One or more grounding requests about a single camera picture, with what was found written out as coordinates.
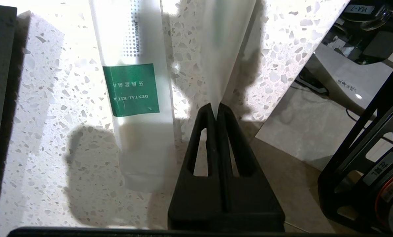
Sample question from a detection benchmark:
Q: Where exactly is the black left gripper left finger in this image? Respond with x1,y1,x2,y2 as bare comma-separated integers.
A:
168,103,226,230

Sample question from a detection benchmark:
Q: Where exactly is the clear toothbrush packet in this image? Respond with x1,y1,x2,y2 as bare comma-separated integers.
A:
199,0,260,114

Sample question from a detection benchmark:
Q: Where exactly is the grey robot base cover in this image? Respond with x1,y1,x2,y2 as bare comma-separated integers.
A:
302,43,393,116

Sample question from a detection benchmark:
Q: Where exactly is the black robot chassis frame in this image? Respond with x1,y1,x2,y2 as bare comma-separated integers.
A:
317,0,393,236

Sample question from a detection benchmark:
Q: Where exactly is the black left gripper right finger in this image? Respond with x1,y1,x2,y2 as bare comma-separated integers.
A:
216,103,285,231

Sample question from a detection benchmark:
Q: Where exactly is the dental kit packet green label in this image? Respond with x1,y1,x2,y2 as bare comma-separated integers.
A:
89,0,178,194

